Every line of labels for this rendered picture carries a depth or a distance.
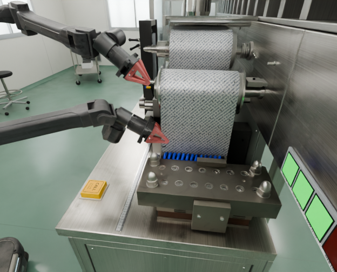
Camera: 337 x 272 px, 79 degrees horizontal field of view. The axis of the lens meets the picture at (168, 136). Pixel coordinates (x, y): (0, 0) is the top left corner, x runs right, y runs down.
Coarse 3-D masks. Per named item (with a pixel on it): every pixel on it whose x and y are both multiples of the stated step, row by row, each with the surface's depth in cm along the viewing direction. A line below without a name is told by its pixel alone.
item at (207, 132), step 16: (176, 112) 66; (192, 112) 65; (208, 112) 64; (224, 112) 64; (176, 128) 69; (192, 128) 68; (208, 128) 67; (224, 128) 67; (176, 144) 72; (192, 144) 71; (208, 144) 71; (224, 144) 70
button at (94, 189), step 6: (90, 180) 77; (96, 180) 77; (84, 186) 75; (90, 186) 75; (96, 186) 75; (102, 186) 75; (84, 192) 72; (90, 192) 72; (96, 192) 72; (102, 192) 74; (96, 198) 72
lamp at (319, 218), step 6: (318, 198) 33; (312, 204) 35; (318, 204) 33; (312, 210) 35; (318, 210) 33; (324, 210) 32; (312, 216) 35; (318, 216) 33; (324, 216) 32; (330, 216) 30; (312, 222) 34; (318, 222) 33; (324, 222) 32; (330, 222) 30; (318, 228) 33; (324, 228) 32; (318, 234) 33
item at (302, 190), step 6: (300, 174) 39; (300, 180) 39; (306, 180) 37; (294, 186) 41; (300, 186) 39; (306, 186) 37; (294, 192) 41; (300, 192) 39; (306, 192) 37; (300, 198) 39; (306, 198) 37; (300, 204) 38
